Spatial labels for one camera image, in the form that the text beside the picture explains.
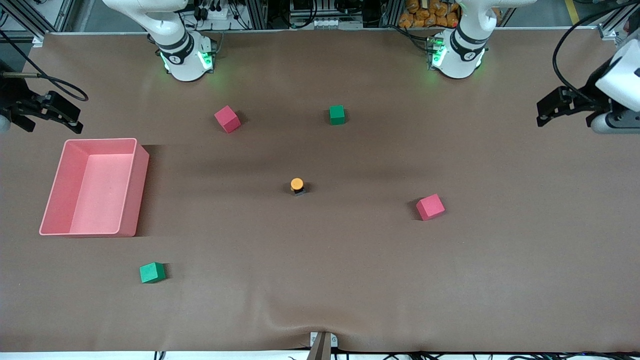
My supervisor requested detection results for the brown table mat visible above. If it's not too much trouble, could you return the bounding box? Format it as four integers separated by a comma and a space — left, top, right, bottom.
0, 27, 640, 353

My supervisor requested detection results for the pile of orange packets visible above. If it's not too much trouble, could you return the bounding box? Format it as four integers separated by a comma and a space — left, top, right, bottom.
398, 0, 461, 29

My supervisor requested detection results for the aluminium frame profile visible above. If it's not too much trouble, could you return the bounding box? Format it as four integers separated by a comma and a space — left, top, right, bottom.
597, 0, 640, 41
0, 0, 76, 47

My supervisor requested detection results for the white power strip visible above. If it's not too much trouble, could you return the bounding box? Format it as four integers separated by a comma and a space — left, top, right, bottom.
192, 5, 244, 22

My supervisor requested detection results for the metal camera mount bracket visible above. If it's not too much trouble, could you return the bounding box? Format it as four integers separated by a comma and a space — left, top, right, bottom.
306, 331, 339, 360

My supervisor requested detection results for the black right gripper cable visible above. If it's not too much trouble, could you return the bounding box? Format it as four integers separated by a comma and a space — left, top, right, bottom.
0, 27, 90, 102

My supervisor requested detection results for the red foam cube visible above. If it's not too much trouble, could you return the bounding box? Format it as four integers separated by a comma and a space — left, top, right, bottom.
214, 105, 242, 134
415, 193, 446, 221

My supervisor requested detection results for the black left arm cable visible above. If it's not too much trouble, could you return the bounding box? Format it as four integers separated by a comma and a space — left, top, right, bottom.
552, 0, 640, 101

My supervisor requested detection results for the pink plastic bin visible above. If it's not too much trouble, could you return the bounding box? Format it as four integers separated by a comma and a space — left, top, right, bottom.
39, 138, 150, 238

